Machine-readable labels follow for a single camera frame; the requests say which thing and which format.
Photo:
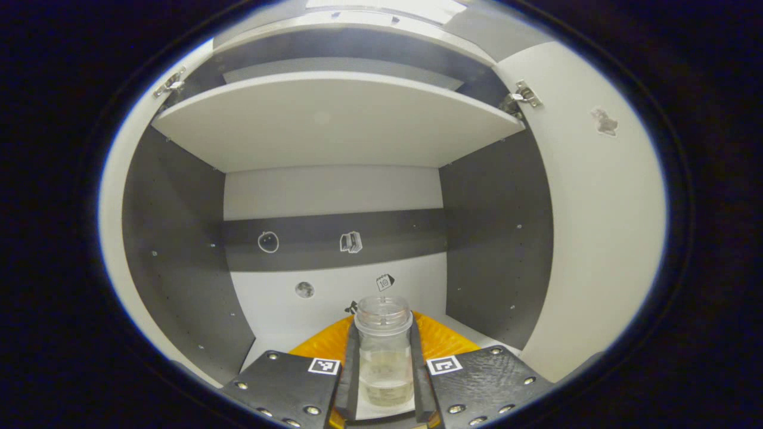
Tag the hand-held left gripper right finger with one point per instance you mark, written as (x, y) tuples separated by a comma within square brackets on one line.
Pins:
[(420, 381)]

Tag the white and grey cabinet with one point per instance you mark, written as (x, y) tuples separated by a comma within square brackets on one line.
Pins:
[(334, 119)]

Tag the large ceiling light panel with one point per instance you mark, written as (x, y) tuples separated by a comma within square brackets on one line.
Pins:
[(417, 9)]

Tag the clear glass bottle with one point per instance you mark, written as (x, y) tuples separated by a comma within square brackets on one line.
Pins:
[(384, 357)]

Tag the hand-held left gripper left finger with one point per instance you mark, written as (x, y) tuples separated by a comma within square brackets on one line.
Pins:
[(349, 381)]

